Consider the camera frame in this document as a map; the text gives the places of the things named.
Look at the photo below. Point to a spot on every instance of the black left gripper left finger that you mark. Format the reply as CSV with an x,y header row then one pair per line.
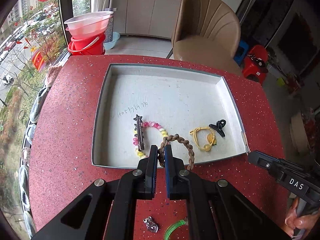
x,y
106,209

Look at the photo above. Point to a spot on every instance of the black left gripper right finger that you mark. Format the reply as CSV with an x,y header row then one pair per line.
x,y
216,210

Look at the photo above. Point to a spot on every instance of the green translucent bangle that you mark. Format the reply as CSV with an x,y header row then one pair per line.
x,y
173,227

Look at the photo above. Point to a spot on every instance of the silver crystal pendant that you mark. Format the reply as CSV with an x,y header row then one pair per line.
x,y
151,225

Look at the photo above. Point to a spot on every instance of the black star hair clip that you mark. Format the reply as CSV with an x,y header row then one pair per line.
x,y
139,132

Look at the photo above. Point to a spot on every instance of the black claw hair clip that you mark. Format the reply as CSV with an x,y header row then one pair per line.
x,y
219,127

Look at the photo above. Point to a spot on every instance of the grey jewelry tray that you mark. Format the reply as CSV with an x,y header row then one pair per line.
x,y
170,100

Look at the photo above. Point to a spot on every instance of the person's right hand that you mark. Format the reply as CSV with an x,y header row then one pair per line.
x,y
292,221

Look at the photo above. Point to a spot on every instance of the red toy car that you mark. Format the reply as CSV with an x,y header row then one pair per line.
x,y
255,62

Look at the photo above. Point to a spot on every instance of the blue plastic stool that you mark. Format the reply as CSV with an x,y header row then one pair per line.
x,y
241,52

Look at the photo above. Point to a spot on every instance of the red plastic bucket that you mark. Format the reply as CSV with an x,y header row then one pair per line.
x,y
89,46

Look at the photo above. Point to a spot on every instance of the light blue basin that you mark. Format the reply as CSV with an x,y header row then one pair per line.
x,y
111,44

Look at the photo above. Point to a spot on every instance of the tan upholstered chair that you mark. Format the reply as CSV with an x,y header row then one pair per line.
x,y
207,32

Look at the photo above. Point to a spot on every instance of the white cabinet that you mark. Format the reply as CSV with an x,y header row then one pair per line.
x,y
152,18

